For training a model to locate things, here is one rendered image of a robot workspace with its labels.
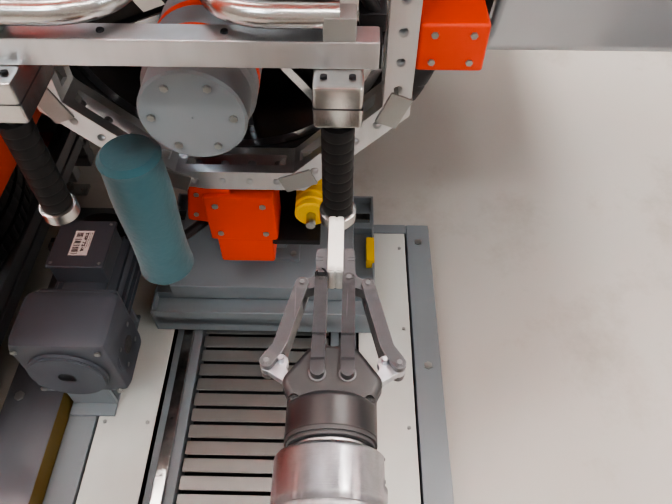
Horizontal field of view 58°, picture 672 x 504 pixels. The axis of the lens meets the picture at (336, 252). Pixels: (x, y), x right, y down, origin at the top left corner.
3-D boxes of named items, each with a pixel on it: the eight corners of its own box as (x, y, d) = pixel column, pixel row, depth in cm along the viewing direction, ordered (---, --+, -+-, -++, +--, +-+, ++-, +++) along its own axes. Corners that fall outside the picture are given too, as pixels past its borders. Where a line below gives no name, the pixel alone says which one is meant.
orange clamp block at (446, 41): (411, 39, 87) (475, 40, 87) (415, 72, 82) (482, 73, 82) (417, -8, 81) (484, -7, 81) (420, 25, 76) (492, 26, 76)
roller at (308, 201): (331, 126, 126) (331, 103, 121) (327, 237, 107) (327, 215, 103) (303, 126, 126) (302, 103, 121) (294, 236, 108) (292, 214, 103)
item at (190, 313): (371, 218, 163) (373, 193, 156) (373, 335, 141) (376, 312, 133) (185, 215, 164) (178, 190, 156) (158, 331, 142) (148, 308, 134)
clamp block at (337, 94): (362, 75, 68) (363, 32, 63) (362, 130, 62) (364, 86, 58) (316, 75, 68) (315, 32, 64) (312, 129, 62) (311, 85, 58)
